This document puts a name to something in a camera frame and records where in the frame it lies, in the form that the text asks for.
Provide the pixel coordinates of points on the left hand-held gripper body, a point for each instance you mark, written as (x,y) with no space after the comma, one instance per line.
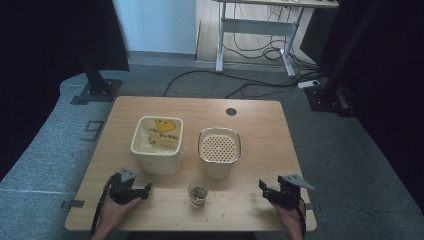
(120,190)

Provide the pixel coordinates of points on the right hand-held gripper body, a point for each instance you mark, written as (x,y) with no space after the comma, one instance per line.
(288,195)

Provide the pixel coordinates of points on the person's right hand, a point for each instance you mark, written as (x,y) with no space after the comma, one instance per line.
(290,216)

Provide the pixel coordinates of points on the cream square bin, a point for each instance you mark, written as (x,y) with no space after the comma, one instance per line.
(156,163)

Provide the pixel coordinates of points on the cream container with strainer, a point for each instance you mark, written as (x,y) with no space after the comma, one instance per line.
(218,170)

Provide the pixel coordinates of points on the grey tape strip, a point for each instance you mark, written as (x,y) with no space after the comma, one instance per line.
(72,204)

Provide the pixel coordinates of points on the clear bag with yellow print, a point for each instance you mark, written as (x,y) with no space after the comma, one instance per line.
(160,136)

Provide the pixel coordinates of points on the small clear glass cup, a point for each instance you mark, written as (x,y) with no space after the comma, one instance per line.
(198,195)

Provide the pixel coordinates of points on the round grey table grommet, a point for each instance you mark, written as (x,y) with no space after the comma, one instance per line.
(231,111)

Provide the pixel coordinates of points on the black metal stand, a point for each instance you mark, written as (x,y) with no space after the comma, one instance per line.
(328,96)
(98,88)

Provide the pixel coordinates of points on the white power strip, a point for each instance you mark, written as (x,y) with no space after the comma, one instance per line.
(308,84)

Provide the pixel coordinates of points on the dark curtain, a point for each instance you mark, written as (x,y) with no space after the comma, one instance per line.
(393,83)
(40,50)

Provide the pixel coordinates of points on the white metal desk frame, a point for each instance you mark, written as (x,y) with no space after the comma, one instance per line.
(256,27)

